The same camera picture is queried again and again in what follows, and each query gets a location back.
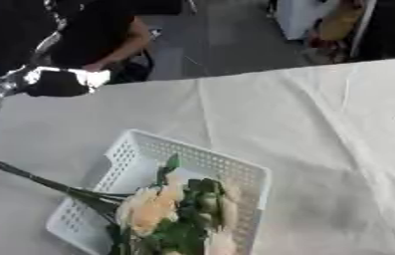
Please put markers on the white perforated plastic basket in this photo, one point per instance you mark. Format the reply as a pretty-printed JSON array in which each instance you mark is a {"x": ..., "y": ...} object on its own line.
[{"x": 148, "y": 186}]

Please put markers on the person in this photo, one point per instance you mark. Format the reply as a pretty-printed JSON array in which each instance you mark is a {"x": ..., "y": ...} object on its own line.
[{"x": 78, "y": 33}]

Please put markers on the yellow and red bag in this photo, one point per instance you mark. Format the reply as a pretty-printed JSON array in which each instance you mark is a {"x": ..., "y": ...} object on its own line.
[{"x": 337, "y": 28}]

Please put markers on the artificial peach flower bouquet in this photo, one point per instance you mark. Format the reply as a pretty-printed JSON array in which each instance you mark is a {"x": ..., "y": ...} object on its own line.
[{"x": 160, "y": 212}]

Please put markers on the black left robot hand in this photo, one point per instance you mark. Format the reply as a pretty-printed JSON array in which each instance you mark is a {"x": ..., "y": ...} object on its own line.
[{"x": 58, "y": 84}]

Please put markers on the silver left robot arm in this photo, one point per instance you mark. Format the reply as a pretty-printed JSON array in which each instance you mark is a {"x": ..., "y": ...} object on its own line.
[{"x": 0, "y": 84}]

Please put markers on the white cabinet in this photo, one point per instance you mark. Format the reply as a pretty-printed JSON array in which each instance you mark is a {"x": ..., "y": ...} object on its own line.
[{"x": 299, "y": 16}]

